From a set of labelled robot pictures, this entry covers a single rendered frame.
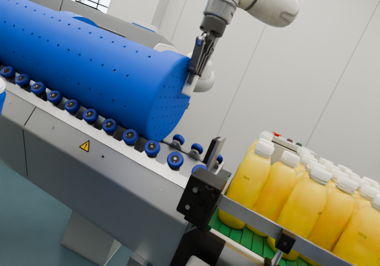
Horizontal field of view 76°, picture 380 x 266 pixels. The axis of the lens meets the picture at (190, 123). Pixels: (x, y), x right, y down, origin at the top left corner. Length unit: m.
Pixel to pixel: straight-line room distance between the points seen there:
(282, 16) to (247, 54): 2.69
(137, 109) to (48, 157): 0.36
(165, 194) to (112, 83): 0.33
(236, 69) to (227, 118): 0.69
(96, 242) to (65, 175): 0.82
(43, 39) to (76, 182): 0.45
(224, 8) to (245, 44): 2.81
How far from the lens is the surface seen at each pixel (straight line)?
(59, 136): 0.84
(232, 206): 0.54
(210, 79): 1.38
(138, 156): 0.69
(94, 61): 0.74
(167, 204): 0.66
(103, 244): 1.61
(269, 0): 0.81
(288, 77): 3.55
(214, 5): 0.75
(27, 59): 0.94
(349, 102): 3.77
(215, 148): 0.67
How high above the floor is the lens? 1.18
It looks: 10 degrees down
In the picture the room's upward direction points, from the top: 22 degrees clockwise
